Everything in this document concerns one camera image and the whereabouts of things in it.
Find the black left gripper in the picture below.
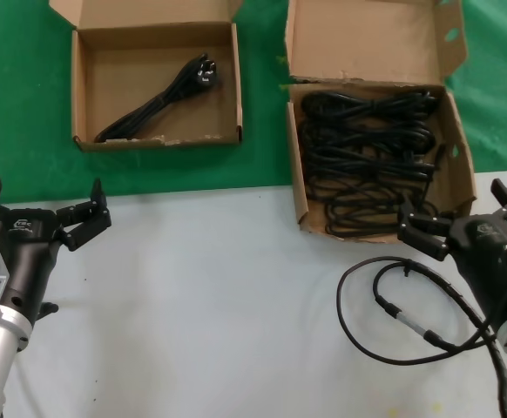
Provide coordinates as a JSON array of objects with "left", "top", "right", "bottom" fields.
[{"left": 0, "top": 175, "right": 113, "bottom": 324}]

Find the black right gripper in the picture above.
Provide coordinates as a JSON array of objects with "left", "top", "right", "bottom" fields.
[{"left": 397, "top": 178, "right": 507, "bottom": 334}]

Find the black power cable with plug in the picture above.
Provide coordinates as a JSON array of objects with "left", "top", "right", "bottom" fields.
[{"left": 94, "top": 52, "right": 220, "bottom": 144}]

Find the shallow open cardboard box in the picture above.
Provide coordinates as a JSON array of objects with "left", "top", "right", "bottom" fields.
[{"left": 48, "top": 0, "right": 246, "bottom": 152}]

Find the cardboard box with holed lid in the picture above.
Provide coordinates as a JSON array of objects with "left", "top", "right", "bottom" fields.
[{"left": 284, "top": 0, "right": 477, "bottom": 244}]

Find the green cloth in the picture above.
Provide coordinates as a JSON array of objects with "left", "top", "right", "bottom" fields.
[{"left": 0, "top": 0, "right": 507, "bottom": 206}]

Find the black coiled cable bundle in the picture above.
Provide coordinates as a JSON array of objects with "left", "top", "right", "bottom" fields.
[
  {"left": 322, "top": 182, "right": 459, "bottom": 239},
  {"left": 301, "top": 89, "right": 440, "bottom": 119},
  {"left": 303, "top": 143, "right": 449, "bottom": 185},
  {"left": 301, "top": 119, "right": 437, "bottom": 148}
]

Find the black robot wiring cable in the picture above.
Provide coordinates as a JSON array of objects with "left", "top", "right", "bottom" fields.
[{"left": 336, "top": 256, "right": 507, "bottom": 418}]

